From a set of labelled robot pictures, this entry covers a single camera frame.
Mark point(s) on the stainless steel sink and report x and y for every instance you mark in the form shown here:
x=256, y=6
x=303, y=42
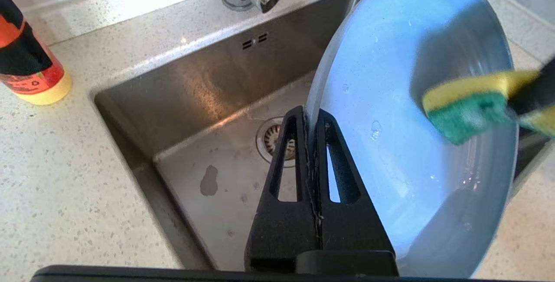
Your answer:
x=195, y=100

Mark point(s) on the metal sink drain strainer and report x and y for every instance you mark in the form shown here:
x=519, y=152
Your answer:
x=275, y=141

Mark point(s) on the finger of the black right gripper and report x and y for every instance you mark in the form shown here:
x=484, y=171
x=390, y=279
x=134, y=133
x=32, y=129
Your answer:
x=535, y=93

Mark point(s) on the blue plate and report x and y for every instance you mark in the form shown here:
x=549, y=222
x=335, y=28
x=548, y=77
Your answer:
x=390, y=78

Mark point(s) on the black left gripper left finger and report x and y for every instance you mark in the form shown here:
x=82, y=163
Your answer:
x=282, y=230

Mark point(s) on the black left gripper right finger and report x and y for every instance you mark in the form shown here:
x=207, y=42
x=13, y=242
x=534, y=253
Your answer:
x=351, y=225

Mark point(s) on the orange dish soap bottle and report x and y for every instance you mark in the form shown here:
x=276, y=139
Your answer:
x=26, y=56

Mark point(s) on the yellow sponge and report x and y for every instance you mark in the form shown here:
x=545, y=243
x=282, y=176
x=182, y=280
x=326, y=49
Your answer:
x=468, y=108

